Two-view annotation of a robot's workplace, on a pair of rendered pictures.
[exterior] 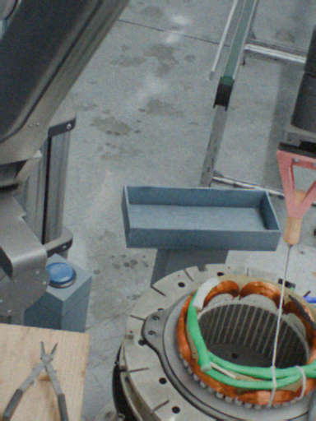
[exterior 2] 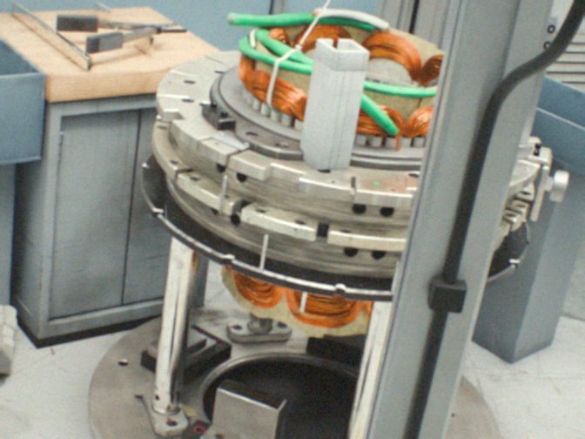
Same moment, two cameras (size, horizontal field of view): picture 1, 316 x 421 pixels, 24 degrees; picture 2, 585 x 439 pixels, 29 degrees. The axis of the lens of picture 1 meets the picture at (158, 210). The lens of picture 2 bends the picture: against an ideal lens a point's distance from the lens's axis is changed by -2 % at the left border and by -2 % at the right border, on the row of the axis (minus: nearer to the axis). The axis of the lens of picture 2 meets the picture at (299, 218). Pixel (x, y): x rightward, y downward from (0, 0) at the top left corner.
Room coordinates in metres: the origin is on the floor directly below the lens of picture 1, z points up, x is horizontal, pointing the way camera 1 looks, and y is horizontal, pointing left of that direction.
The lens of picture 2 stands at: (0.13, -0.88, 1.41)
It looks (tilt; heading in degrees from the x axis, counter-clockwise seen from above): 25 degrees down; 56
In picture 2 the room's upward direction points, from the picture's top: 10 degrees clockwise
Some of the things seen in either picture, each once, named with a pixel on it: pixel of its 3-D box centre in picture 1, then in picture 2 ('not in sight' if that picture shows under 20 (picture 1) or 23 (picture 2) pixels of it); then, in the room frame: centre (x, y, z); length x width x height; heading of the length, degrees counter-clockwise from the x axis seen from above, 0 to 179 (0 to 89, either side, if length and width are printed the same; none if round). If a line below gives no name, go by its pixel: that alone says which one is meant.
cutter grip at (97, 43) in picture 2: (62, 411); (104, 43); (0.51, 0.06, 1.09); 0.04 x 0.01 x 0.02; 21
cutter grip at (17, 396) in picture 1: (12, 405); (77, 23); (0.51, 0.12, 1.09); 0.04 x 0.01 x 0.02; 171
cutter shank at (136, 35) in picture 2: (53, 377); (139, 34); (0.56, 0.09, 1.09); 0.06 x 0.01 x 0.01; 30
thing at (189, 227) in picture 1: (187, 269); (526, 221); (0.96, -0.07, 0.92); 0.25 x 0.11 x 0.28; 104
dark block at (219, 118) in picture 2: not in sight; (218, 114); (0.52, -0.15, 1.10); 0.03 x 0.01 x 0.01; 87
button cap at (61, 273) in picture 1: (59, 272); not in sight; (0.78, 0.12, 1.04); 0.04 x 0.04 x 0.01
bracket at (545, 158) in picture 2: not in sight; (534, 182); (0.76, -0.26, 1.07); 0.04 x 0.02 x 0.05; 45
